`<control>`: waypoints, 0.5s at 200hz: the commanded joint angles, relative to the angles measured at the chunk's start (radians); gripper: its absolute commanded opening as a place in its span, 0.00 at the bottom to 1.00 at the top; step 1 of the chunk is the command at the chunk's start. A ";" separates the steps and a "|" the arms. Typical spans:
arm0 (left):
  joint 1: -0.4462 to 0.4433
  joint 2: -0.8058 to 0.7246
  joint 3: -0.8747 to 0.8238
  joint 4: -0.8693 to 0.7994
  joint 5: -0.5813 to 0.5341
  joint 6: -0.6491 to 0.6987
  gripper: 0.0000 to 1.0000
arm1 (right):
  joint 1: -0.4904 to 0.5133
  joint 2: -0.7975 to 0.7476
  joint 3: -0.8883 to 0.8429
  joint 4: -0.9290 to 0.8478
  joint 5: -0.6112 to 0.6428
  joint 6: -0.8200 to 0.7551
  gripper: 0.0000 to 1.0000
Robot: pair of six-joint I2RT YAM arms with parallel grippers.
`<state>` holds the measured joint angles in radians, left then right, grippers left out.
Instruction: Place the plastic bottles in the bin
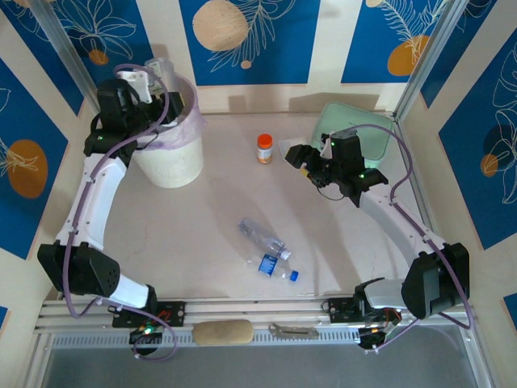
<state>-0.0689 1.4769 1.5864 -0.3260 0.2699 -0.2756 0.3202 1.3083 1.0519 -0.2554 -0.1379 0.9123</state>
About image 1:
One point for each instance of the clear white-cap bottle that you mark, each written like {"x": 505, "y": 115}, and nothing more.
{"x": 262, "y": 238}

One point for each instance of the white ribbed waste bin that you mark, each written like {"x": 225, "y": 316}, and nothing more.
{"x": 173, "y": 161}

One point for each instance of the blue-label blue-cap bottle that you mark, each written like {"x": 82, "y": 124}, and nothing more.
{"x": 268, "y": 264}

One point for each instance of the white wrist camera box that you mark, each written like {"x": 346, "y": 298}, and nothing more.
{"x": 326, "y": 145}
{"x": 135, "y": 85}

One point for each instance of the orange-lid jar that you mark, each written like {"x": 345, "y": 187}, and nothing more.
{"x": 265, "y": 147}

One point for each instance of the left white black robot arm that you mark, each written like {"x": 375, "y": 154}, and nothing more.
{"x": 97, "y": 194}

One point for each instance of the flat metal tool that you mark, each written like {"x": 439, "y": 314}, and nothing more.
{"x": 295, "y": 333}

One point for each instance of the beige oblong pad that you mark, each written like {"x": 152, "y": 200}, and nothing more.
{"x": 222, "y": 332}

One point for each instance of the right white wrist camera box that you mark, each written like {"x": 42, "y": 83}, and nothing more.
{"x": 326, "y": 145}

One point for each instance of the clear plastic pouch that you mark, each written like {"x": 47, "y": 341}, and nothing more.
{"x": 291, "y": 143}

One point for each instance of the black controller board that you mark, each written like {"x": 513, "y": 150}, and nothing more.
{"x": 373, "y": 337}
{"x": 141, "y": 335}

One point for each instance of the purple plastic bin liner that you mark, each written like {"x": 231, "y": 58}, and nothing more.
{"x": 190, "y": 121}

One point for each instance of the clear green-cap bottle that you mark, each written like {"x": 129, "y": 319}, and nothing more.
{"x": 159, "y": 74}

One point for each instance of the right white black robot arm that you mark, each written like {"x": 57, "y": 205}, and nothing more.
{"x": 387, "y": 214}

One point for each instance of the aluminium frame post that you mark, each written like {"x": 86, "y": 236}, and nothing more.
{"x": 430, "y": 56}
{"x": 69, "y": 56}

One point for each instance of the grey metal panel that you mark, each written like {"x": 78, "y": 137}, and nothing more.
{"x": 258, "y": 368}

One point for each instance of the aluminium front rail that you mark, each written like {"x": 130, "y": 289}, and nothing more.
{"x": 262, "y": 313}

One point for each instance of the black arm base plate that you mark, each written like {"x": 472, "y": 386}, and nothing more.
{"x": 173, "y": 313}
{"x": 341, "y": 311}

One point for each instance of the mint green plastic box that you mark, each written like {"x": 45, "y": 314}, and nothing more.
{"x": 363, "y": 121}

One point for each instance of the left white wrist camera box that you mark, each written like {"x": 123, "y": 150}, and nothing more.
{"x": 135, "y": 85}

